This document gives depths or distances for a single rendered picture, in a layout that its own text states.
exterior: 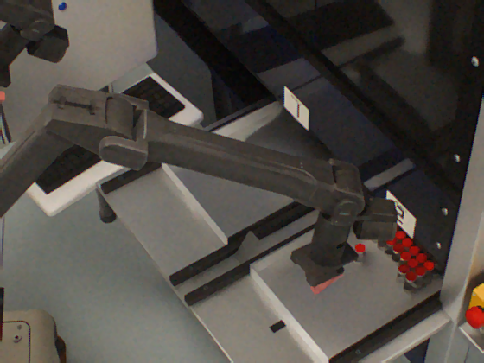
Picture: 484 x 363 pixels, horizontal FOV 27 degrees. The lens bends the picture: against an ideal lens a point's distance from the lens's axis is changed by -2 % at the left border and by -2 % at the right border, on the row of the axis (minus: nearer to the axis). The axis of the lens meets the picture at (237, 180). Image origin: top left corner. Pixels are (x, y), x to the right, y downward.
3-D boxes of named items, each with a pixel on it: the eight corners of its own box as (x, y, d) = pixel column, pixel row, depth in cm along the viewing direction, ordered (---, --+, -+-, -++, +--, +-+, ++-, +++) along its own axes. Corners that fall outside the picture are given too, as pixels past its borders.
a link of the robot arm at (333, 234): (319, 194, 167) (323, 219, 163) (360, 195, 168) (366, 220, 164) (311, 222, 172) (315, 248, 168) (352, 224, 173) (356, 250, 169)
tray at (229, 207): (290, 103, 235) (290, 92, 232) (361, 175, 220) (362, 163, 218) (162, 168, 223) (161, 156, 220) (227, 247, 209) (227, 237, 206)
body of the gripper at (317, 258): (358, 263, 175) (367, 233, 170) (310, 285, 170) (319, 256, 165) (334, 238, 179) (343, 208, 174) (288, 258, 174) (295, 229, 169)
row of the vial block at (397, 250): (369, 226, 211) (371, 212, 207) (425, 284, 201) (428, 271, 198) (361, 231, 210) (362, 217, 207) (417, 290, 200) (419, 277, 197)
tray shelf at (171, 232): (278, 96, 239) (278, 90, 237) (480, 304, 200) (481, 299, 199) (96, 187, 223) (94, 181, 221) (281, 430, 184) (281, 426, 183)
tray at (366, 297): (385, 198, 216) (385, 187, 213) (465, 282, 201) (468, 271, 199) (250, 274, 204) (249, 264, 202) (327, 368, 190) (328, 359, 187)
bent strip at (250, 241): (251, 247, 209) (250, 229, 204) (259, 257, 207) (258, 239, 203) (191, 279, 204) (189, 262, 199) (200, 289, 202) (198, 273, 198)
